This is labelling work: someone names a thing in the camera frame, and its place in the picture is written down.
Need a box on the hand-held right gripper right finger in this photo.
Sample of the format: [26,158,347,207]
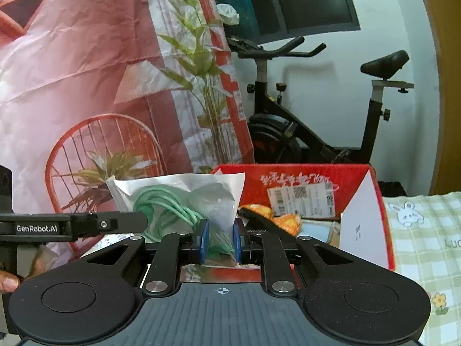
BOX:
[232,221,364,296]

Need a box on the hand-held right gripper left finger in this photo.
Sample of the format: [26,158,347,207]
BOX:
[74,218,211,298]

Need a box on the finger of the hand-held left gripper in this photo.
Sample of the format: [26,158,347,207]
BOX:
[70,211,149,241]

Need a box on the clear plastic bag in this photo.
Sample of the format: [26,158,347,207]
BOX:
[106,173,246,265]

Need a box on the green cable bundle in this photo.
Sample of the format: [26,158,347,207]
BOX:
[134,185,235,256]

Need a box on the red cardboard box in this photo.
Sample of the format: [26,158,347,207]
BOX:
[180,164,397,283]

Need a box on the person's left hand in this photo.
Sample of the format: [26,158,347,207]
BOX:
[0,270,21,293]

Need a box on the orange snack packet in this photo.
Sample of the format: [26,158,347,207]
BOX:
[242,204,302,238]

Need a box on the black exercise bike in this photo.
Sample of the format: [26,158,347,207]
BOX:
[225,36,415,164]

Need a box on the printed backdrop cloth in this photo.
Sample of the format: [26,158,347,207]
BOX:
[0,0,254,260]

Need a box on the black bag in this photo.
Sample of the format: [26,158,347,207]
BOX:
[378,180,407,197]

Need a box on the checked rabbit print cloth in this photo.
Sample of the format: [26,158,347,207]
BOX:
[382,193,461,346]

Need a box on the white crumpled plastic bag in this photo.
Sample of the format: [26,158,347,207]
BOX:
[216,3,240,26]

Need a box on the wooden door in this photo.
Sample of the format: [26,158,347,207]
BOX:
[414,0,461,195]

